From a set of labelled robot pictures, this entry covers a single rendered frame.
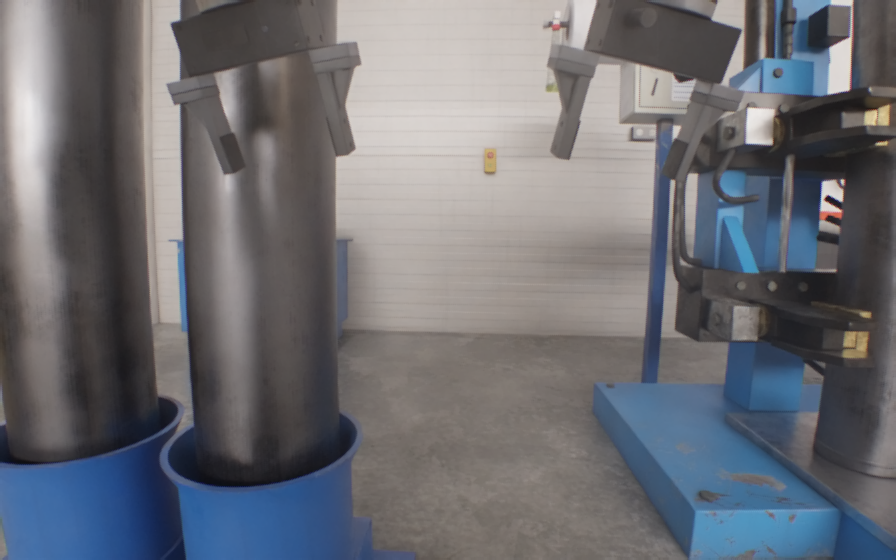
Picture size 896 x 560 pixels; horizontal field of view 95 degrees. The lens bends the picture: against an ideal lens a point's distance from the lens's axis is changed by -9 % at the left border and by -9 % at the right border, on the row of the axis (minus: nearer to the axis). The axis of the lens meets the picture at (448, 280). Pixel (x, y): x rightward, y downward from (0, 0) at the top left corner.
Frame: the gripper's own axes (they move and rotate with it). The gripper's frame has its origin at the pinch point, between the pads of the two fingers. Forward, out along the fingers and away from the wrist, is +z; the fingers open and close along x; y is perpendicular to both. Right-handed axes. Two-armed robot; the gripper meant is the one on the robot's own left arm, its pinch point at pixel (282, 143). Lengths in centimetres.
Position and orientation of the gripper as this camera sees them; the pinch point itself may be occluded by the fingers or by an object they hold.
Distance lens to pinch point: 51.7
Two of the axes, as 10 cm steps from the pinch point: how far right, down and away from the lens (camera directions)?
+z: 1.6, 8.6, 4.8
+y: 1.2, -5.0, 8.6
